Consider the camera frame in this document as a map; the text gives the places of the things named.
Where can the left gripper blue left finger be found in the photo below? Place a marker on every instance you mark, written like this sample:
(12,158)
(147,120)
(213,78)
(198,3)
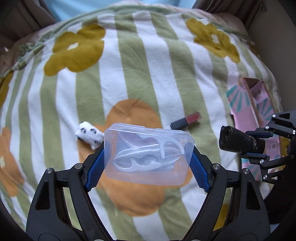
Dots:
(48,218)

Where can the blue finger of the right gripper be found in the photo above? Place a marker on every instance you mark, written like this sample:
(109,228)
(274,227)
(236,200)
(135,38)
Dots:
(255,158)
(260,133)

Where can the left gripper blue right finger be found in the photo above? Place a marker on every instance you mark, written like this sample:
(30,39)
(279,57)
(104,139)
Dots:
(247,217)

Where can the black bag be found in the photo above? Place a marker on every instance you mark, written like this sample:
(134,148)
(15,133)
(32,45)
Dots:
(234,140)

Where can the white panda sock roll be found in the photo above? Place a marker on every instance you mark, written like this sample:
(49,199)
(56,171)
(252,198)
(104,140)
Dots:
(89,134)

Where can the dark red lipstick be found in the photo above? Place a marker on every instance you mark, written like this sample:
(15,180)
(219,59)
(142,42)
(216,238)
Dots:
(186,121)

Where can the clear floss pick case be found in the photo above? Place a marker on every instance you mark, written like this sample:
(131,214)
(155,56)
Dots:
(141,155)

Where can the cardboard box pink patterned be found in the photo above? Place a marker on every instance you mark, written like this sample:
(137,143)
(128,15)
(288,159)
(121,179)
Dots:
(251,107)

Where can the right brown curtain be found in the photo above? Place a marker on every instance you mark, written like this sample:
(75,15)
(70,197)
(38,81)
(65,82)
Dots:
(245,10)

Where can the brown curtain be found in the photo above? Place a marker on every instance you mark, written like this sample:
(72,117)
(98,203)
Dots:
(245,10)
(20,18)

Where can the floral striped blanket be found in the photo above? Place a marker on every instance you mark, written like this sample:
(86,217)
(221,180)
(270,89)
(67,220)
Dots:
(132,63)

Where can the left brown curtain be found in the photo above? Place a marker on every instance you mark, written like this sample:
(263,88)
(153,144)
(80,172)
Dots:
(20,18)

